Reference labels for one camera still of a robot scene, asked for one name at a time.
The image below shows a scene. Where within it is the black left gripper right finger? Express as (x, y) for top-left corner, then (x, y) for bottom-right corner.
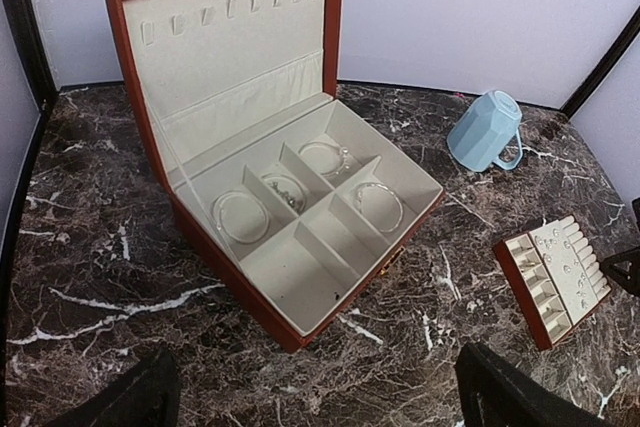
(455, 342), (610, 426)

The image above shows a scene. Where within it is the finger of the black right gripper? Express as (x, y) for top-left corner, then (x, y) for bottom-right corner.
(600, 246), (640, 297)

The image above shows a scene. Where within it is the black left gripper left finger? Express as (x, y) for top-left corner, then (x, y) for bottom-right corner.
(48, 348), (181, 426)

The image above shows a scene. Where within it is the red jewelry display tray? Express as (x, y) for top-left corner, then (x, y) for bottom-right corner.
(493, 215), (612, 351)

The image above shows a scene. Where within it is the light blue faceted mug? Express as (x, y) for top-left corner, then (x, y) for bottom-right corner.
(447, 90), (523, 172)

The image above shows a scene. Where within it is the open red jewelry box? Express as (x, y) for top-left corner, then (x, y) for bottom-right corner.
(105, 0), (444, 353)

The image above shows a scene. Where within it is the silver bangle front left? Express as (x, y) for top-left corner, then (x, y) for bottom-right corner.
(212, 191), (270, 245)

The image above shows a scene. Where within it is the silver bangle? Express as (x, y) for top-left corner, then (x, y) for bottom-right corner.
(212, 191), (270, 245)
(298, 141), (350, 178)
(353, 182), (405, 234)

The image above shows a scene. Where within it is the silver bangle front right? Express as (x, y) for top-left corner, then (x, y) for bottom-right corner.
(353, 182), (405, 234)

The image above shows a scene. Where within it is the silver bangle back right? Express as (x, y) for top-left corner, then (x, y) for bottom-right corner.
(298, 141), (350, 178)

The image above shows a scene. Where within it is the silver chain bracelet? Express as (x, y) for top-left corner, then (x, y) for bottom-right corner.
(261, 173), (307, 213)

